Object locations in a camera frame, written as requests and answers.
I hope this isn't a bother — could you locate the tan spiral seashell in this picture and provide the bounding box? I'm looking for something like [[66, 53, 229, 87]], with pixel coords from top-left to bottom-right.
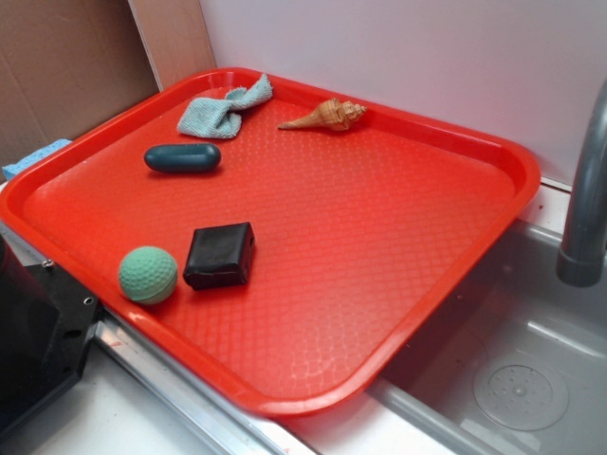
[[278, 98, 367, 132]]

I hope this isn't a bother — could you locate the black square block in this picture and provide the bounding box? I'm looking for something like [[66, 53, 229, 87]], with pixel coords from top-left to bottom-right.
[[183, 222, 255, 290]]

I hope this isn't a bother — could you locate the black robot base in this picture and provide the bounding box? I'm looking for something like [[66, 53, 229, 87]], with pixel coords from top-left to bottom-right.
[[1, 240, 101, 439]]

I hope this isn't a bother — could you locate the grey sink basin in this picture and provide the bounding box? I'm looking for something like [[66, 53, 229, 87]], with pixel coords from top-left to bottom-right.
[[284, 218, 607, 455]]

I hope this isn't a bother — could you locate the brown cardboard panel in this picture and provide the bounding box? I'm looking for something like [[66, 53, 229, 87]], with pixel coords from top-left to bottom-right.
[[1, 1, 157, 165]]

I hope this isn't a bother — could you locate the grey faucet spout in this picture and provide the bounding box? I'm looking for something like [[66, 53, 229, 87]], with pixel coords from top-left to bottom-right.
[[557, 86, 606, 287]]

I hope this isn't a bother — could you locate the red plastic tray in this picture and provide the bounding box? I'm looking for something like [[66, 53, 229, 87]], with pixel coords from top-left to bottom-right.
[[1, 68, 541, 417]]

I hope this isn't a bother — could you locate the blue sponge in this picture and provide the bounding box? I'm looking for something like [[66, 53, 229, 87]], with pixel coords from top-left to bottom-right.
[[2, 138, 71, 181]]

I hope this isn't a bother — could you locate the dark teal oval capsule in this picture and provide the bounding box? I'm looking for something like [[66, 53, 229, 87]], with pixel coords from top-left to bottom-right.
[[143, 143, 222, 173]]

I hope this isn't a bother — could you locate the light blue cloth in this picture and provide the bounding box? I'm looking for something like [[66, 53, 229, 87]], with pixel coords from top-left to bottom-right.
[[177, 74, 273, 139]]

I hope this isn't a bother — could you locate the green dimpled ball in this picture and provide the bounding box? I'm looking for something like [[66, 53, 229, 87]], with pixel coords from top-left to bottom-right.
[[119, 246, 177, 305]]

